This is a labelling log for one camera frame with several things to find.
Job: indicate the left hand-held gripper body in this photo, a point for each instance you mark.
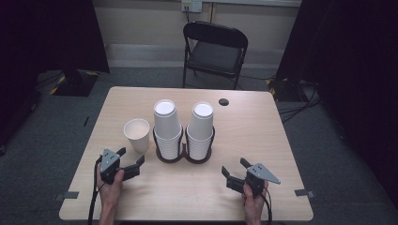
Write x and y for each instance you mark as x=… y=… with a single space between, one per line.
x=109 y=164

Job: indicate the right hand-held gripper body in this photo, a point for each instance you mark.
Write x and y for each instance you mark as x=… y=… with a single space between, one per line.
x=257 y=179

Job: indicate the single white paper cup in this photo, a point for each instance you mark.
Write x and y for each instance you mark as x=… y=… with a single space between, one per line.
x=139 y=139

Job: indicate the black double cup holder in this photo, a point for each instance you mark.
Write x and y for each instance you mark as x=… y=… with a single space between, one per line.
x=184 y=157

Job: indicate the stack of white paper cups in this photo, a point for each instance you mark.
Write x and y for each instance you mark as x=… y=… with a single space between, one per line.
x=167 y=125
x=200 y=126

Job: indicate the person's right hand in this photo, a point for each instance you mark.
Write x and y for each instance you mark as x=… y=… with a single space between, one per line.
x=253 y=203

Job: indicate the person's left hand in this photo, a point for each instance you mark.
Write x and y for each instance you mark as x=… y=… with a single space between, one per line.
x=109 y=193

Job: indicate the black pen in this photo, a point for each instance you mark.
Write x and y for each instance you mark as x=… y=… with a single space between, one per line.
x=86 y=121

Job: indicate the grey tape strip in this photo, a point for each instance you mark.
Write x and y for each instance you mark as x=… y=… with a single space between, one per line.
x=304 y=193
x=67 y=195

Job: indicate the black round table grommet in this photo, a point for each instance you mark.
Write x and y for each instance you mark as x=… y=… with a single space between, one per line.
x=223 y=102

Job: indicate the black stand base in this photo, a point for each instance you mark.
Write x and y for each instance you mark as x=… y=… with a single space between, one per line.
x=283 y=90
x=76 y=84

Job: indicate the black folding chair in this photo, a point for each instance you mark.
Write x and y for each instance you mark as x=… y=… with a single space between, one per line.
x=214 y=56

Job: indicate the black curtain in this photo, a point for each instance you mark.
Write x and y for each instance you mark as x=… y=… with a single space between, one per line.
x=47 y=34
x=353 y=78

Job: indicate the white wall socket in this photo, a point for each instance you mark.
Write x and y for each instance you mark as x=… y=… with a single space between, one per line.
x=191 y=5

